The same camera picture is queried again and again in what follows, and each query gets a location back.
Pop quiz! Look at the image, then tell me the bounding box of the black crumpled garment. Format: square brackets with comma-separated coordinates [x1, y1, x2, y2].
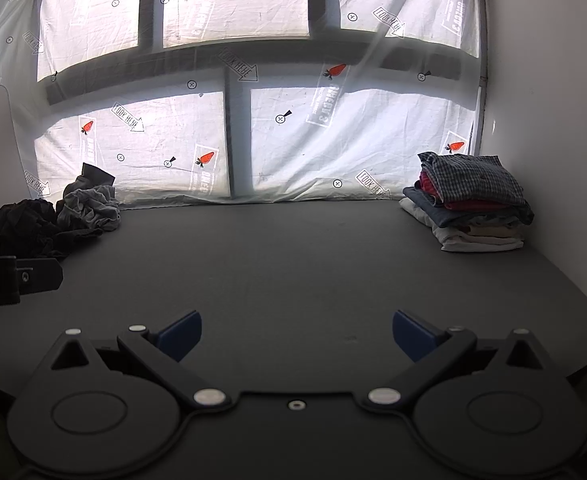
[0, 198, 74, 262]

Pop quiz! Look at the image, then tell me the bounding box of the white printed sheet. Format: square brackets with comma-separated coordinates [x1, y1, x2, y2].
[0, 0, 489, 211]

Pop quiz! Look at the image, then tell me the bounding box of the folded white garment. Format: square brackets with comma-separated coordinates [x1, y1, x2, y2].
[399, 199, 525, 253]

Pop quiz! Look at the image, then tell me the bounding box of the grey zip hoodie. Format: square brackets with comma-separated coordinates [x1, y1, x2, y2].
[56, 162, 122, 235]

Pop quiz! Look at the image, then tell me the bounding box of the folded cream garment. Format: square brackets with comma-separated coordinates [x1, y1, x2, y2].
[466, 222, 525, 241]

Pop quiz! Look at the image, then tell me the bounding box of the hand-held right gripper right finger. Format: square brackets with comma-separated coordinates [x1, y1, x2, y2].
[367, 310, 549, 407]

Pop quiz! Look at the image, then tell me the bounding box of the folded plaid shirt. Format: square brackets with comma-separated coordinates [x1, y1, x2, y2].
[418, 151, 535, 226]

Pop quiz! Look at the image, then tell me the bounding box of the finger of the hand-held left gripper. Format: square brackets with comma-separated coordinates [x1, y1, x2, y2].
[16, 258, 64, 297]

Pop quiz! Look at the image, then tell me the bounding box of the folded red garment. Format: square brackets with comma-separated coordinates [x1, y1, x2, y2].
[420, 170, 511, 212]

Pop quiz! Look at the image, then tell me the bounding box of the folded blue garment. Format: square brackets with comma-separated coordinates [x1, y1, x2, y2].
[402, 186, 524, 229]

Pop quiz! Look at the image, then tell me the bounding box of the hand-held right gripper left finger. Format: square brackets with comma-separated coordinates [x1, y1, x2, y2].
[40, 310, 231, 408]

